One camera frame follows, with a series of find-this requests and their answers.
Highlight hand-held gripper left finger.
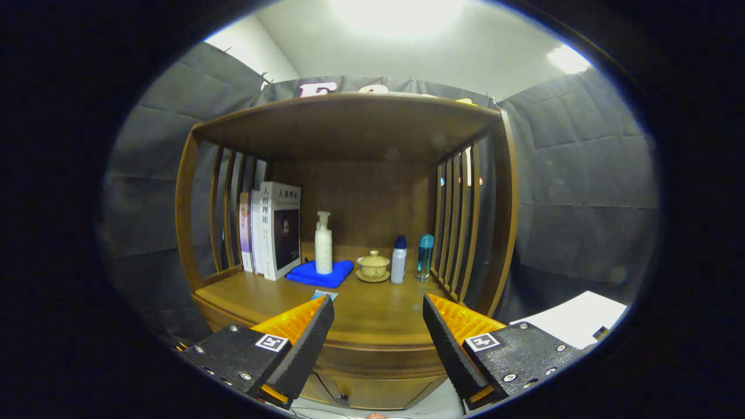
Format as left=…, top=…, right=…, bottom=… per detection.
left=178, top=294, right=336, bottom=410

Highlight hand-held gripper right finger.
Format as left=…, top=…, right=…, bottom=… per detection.
left=423, top=293, right=586, bottom=410

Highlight wooden drawer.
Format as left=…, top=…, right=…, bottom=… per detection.
left=195, top=297, right=452, bottom=379

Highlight wooden countertop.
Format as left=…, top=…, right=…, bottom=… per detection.
left=192, top=244, right=466, bottom=350

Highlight brown wooden cabinet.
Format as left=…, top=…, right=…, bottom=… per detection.
left=175, top=92, right=520, bottom=411

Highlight blue folded cloth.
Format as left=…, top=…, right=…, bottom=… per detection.
left=285, top=260, right=354, bottom=289

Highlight clear teal bottle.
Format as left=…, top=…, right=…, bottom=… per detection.
left=416, top=234, right=435, bottom=282

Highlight white pump bottle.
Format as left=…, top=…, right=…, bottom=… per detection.
left=314, top=211, right=334, bottom=275

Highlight white bottle with blue cap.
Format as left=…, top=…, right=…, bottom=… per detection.
left=391, top=235, right=407, bottom=285

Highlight beige lidded tea cup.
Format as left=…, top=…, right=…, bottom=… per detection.
left=356, top=250, right=391, bottom=283

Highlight white book with dark cover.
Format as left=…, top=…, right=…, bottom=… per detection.
left=259, top=181, right=302, bottom=282

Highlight thin white book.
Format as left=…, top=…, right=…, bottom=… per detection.
left=251, top=187, right=265, bottom=275

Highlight purple book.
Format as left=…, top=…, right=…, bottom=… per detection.
left=239, top=192, right=255, bottom=273

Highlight black backdrop cloth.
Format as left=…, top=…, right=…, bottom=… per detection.
left=99, top=41, right=661, bottom=344

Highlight small ceiling light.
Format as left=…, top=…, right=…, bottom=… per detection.
left=547, top=44, right=591, bottom=74

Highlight large ceiling light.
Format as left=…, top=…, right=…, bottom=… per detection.
left=329, top=0, right=466, bottom=35

